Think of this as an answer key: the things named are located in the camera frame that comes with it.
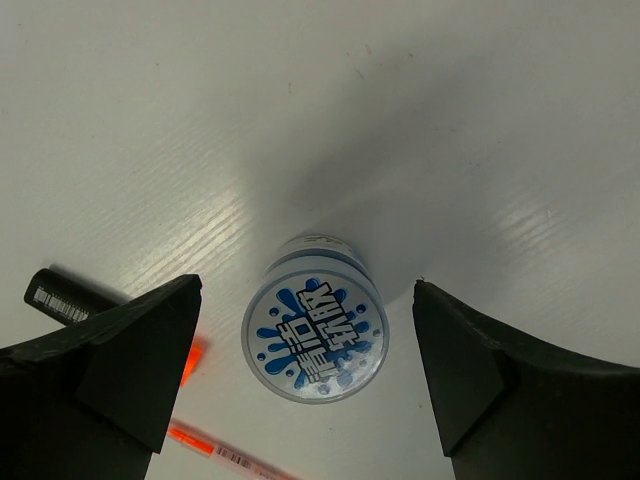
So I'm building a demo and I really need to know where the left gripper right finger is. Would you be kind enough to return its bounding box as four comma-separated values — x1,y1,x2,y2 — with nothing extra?
412,280,639,479

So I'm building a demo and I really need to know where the orange clear pen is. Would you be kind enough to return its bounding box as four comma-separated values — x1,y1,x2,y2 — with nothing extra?
167,420,297,480

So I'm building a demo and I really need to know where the orange-capped black highlighter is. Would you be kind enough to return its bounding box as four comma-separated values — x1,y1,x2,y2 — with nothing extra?
23,268,209,389

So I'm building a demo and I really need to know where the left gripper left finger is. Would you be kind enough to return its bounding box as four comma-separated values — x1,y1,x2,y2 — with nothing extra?
1,273,202,479

